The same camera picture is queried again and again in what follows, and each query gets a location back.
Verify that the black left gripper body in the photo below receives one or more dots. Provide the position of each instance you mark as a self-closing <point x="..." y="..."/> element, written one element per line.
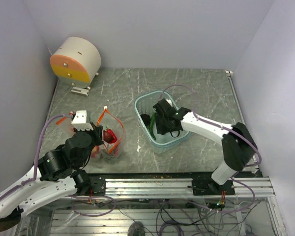
<point x="96" y="139"/>

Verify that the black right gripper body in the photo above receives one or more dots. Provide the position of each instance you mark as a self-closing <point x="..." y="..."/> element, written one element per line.
<point x="162" y="125"/>

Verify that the clear zip bag orange zipper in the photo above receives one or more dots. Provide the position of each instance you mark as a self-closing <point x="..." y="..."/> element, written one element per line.
<point x="60" y="150"/>

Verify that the light blue plastic basket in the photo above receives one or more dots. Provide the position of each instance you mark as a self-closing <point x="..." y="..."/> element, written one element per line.
<point x="159" y="136"/>

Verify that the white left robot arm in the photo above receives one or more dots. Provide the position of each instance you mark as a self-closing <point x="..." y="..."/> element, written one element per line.
<point x="57" y="174"/>

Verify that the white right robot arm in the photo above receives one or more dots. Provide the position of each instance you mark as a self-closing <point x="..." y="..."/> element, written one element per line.
<point x="236" y="141"/>

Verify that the cream round drawer cabinet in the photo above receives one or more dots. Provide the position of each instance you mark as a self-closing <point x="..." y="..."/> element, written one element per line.
<point x="76" y="62"/>

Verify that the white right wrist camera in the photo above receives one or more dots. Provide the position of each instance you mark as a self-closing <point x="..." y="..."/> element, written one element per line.
<point x="169" y="102"/>

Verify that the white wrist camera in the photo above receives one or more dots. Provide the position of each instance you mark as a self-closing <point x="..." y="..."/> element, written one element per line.
<point x="169" y="102"/>
<point x="81" y="121"/>

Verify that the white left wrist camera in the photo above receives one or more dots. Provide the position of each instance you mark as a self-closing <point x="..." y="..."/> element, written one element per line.
<point x="81" y="121"/>

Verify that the small white metal bracket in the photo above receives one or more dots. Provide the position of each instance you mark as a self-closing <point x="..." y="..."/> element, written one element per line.
<point x="80" y="91"/>

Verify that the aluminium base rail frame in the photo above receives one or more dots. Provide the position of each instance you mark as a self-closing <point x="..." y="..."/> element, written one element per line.
<point x="165" y="205"/>

